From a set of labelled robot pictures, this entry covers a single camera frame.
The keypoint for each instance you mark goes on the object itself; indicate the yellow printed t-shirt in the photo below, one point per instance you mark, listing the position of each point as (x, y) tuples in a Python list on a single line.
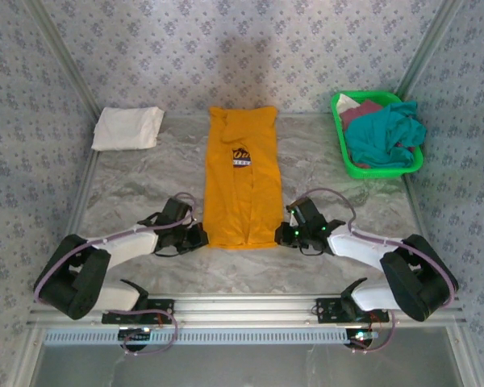
[(234, 193)]

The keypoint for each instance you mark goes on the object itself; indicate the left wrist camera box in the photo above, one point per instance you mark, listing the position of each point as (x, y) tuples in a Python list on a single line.
[(177, 209)]

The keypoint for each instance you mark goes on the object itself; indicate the aluminium frame post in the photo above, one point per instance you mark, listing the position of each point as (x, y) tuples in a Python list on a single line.
[(64, 60), (427, 52)]

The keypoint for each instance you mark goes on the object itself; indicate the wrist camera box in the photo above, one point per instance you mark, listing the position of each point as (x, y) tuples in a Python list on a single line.
[(308, 215), (177, 209)]

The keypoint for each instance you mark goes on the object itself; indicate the teal t-shirt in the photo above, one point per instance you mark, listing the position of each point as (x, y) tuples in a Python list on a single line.
[(381, 135)]

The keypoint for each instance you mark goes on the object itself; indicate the aluminium mounting rail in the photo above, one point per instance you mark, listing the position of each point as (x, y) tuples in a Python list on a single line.
[(246, 308)]

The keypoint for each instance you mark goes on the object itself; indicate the folded white t-shirt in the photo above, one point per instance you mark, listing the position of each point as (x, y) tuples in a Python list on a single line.
[(125, 129)]

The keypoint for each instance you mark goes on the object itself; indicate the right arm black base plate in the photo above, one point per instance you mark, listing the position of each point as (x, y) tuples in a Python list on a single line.
[(328, 310)]

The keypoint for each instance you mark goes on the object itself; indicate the maroon t-shirt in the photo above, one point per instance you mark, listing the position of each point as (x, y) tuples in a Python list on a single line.
[(359, 111)]

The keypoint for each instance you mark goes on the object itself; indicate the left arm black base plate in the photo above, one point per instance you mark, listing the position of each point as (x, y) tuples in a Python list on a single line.
[(161, 306)]

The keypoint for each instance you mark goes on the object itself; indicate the green plastic laundry basket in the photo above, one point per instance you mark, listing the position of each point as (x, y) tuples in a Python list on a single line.
[(383, 172)]

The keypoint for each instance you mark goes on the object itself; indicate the crumpled white cloth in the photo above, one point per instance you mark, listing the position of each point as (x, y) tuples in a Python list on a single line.
[(344, 104)]

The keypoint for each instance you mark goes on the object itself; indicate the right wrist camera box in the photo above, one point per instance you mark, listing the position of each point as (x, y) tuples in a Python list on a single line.
[(308, 215)]

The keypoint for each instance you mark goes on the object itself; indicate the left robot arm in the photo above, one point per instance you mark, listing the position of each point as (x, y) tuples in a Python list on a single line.
[(125, 248)]

